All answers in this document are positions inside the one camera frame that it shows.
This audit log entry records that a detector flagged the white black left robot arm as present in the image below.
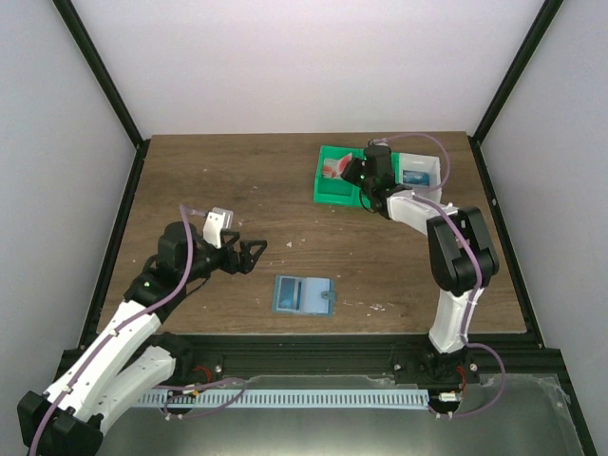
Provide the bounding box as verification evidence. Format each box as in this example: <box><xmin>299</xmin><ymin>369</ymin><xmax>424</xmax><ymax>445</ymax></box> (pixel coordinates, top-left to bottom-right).
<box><xmin>17</xmin><ymin>213</ymin><xmax>268</xmax><ymax>455</ymax></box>

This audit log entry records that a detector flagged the black frame post left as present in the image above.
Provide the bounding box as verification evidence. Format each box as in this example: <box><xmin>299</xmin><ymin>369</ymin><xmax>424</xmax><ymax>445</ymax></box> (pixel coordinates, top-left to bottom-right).
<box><xmin>50</xmin><ymin>0</ymin><xmax>145</xmax><ymax>149</ymax></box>

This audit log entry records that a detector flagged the blue card in holder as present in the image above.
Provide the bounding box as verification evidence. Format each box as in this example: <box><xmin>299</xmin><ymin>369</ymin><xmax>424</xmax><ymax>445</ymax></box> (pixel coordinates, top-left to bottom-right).
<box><xmin>276</xmin><ymin>277</ymin><xmax>303</xmax><ymax>312</ymax></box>

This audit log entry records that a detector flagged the blue card holder wallet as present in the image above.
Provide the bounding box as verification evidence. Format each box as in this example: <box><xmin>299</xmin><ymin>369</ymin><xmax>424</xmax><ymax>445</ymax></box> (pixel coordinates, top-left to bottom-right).
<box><xmin>272</xmin><ymin>275</ymin><xmax>337</xmax><ymax>316</ymax></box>

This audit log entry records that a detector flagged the black frame post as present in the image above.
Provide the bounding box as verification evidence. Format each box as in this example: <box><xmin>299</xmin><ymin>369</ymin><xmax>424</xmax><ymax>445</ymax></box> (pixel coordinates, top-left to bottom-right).
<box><xmin>472</xmin><ymin>0</ymin><xmax>565</xmax><ymax>143</ymax></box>
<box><xmin>50</xmin><ymin>0</ymin><xmax>145</xmax><ymax>149</ymax></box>

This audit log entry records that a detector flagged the light blue slotted cable duct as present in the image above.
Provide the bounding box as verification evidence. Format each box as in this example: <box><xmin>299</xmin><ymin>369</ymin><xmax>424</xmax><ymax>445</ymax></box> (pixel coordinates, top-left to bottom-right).
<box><xmin>168</xmin><ymin>389</ymin><xmax>429</xmax><ymax>410</ymax></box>

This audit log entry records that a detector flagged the red circles card stack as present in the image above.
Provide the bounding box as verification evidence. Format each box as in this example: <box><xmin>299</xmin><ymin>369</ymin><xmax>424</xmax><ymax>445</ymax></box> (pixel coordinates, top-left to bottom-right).
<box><xmin>321</xmin><ymin>159</ymin><xmax>340</xmax><ymax>179</ymax></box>

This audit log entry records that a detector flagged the left green plastic bin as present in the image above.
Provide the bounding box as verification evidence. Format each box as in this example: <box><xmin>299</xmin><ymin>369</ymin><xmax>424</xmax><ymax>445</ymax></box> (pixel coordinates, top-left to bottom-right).
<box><xmin>313</xmin><ymin>145</ymin><xmax>363</xmax><ymax>207</ymax></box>

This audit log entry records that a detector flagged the white plastic bin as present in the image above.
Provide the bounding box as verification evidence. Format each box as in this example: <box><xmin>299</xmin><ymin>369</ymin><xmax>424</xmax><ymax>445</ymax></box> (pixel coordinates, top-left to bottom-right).
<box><xmin>395</xmin><ymin>153</ymin><xmax>442</xmax><ymax>203</ymax></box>

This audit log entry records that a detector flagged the grey metal base plate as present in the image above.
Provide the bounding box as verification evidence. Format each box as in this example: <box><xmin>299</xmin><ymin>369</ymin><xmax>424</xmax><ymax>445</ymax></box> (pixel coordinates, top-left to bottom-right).
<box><xmin>94</xmin><ymin>375</ymin><xmax>594</xmax><ymax>455</ymax></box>

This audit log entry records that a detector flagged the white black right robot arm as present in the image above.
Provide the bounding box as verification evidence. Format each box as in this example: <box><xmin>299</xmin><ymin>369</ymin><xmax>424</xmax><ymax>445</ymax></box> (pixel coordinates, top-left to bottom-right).
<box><xmin>341</xmin><ymin>144</ymin><xmax>499</xmax><ymax>383</ymax></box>

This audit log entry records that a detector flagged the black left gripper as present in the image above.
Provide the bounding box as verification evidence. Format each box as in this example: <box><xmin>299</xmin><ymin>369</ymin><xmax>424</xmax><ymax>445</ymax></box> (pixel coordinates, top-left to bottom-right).
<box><xmin>182</xmin><ymin>231</ymin><xmax>268</xmax><ymax>284</ymax></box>

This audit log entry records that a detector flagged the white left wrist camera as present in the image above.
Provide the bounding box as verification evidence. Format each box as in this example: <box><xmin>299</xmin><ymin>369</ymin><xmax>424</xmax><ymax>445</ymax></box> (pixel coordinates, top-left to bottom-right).
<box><xmin>202</xmin><ymin>207</ymin><xmax>234</xmax><ymax>249</ymax></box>

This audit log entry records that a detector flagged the black frame post right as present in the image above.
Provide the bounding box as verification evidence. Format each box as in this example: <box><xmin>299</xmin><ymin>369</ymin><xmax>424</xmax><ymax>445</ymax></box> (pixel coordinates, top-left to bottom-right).
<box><xmin>472</xmin><ymin>0</ymin><xmax>565</xmax><ymax>143</ymax></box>

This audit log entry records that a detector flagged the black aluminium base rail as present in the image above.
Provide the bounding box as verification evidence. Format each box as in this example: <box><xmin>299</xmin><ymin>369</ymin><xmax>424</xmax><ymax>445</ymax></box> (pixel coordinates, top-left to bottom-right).
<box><xmin>182</xmin><ymin>333</ymin><xmax>568</xmax><ymax>388</ymax></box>

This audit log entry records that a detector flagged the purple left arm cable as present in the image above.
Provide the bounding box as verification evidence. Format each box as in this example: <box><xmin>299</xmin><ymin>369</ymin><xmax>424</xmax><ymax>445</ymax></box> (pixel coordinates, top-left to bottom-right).
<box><xmin>28</xmin><ymin>203</ymin><xmax>247</xmax><ymax>456</ymax></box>

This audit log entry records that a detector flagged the blue card stack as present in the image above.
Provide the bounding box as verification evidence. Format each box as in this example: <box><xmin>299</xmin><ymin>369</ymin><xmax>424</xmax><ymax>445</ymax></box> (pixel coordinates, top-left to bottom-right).
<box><xmin>402</xmin><ymin>170</ymin><xmax>430</xmax><ymax>187</ymax></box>

